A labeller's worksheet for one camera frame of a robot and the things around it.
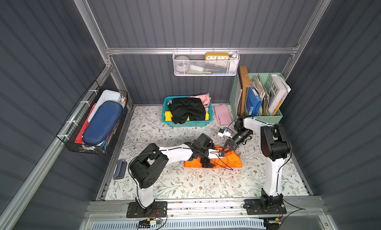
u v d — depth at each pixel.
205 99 1.05
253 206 0.73
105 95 0.78
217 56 0.87
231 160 0.81
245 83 0.89
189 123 1.02
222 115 1.13
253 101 0.98
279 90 0.94
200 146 0.71
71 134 0.62
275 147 0.57
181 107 0.97
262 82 1.02
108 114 0.69
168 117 1.01
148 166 0.48
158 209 0.73
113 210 0.75
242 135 0.82
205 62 0.89
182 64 0.83
